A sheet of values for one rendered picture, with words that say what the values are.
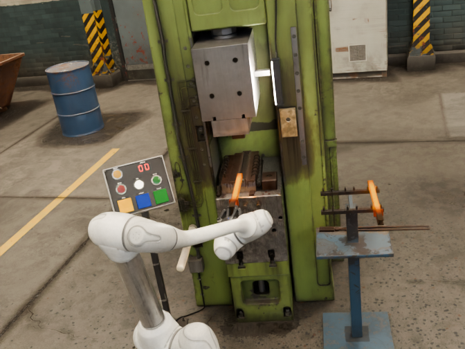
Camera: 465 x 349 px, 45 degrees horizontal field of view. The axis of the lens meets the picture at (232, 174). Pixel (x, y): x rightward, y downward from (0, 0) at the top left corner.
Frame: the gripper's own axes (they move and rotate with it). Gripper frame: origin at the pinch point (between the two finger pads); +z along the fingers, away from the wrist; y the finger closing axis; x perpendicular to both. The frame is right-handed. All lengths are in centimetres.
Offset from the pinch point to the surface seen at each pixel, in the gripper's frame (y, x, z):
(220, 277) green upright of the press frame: -25, -84, 57
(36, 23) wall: -425, -8, 722
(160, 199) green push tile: -45, -7, 26
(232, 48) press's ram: 4, 67, 45
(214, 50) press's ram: -5, 67, 45
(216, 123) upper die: -10, 28, 44
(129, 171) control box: -60, 9, 31
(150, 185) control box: -49, 0, 30
